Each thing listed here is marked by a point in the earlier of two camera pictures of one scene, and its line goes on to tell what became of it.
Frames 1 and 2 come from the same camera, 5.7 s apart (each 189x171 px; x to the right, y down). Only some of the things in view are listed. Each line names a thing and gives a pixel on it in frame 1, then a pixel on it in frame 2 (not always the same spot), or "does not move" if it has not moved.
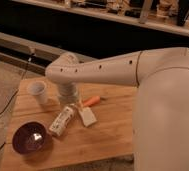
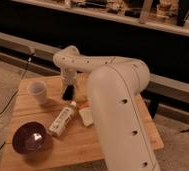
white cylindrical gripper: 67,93 → 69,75
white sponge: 87,116 does not move
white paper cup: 38,89 does not move
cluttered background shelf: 182,17 does not move
